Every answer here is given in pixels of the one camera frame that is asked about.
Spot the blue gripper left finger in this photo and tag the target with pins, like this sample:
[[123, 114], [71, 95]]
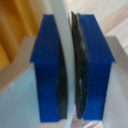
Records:
[[46, 73]]

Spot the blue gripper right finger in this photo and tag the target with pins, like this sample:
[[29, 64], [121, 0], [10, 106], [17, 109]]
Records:
[[95, 73]]

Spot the white bowl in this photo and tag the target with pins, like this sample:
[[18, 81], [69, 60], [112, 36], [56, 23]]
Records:
[[64, 23]]

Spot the yellow food pieces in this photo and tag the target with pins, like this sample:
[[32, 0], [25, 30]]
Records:
[[13, 26]]

